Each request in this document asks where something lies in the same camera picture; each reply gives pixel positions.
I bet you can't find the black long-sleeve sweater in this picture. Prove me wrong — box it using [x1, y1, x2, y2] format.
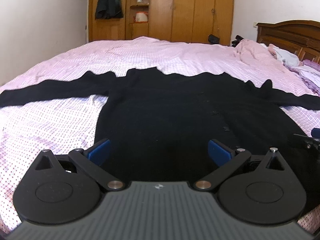
[1, 68, 319, 180]

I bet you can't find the black bag by wardrobe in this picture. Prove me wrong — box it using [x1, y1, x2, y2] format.
[208, 34, 220, 44]

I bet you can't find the white orange container on shelf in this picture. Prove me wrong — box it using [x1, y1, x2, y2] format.
[135, 11, 149, 23]

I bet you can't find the pink rumpled blanket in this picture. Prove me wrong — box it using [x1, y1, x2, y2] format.
[233, 39, 277, 65]

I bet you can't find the black hanging jacket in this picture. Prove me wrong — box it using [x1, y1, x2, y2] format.
[95, 0, 124, 20]

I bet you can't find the dark wooden headboard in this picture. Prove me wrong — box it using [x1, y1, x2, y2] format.
[257, 20, 320, 63]

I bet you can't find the purple ruffled pillow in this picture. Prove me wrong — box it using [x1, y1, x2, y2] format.
[288, 60, 320, 96]

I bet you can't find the black item beside bed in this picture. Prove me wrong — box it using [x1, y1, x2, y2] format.
[231, 35, 244, 47]

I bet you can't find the wooden wardrobe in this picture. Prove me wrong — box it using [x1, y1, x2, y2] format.
[88, 0, 234, 46]

